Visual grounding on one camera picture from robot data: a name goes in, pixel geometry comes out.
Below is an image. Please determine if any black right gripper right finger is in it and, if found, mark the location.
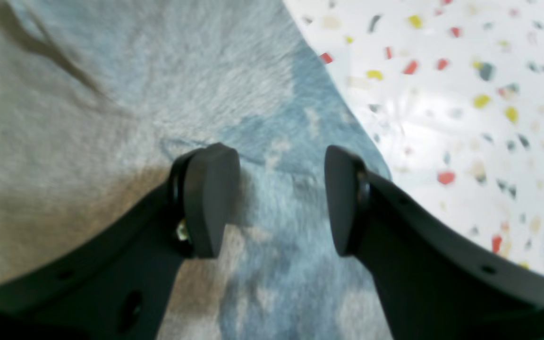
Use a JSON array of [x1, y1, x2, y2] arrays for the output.
[[324, 145, 544, 340]]

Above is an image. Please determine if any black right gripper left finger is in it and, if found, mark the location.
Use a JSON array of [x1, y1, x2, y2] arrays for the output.
[[0, 144, 240, 340]]

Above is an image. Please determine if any grey T-shirt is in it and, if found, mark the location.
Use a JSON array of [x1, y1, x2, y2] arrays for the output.
[[0, 0, 391, 340]]

